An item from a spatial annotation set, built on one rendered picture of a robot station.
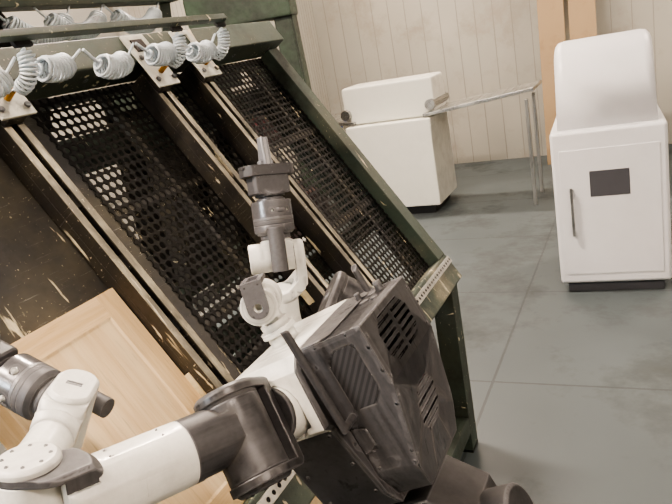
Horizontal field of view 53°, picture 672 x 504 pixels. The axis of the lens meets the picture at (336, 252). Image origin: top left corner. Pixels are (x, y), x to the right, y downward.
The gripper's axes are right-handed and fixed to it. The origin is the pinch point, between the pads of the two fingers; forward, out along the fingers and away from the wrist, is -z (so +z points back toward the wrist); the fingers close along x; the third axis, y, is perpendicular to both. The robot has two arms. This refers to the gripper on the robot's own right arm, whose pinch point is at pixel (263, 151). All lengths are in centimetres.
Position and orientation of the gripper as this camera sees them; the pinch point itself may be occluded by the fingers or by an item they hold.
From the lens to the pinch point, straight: 148.6
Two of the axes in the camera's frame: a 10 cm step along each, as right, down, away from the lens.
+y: -5.0, 0.5, 8.7
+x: -8.6, 1.3, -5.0
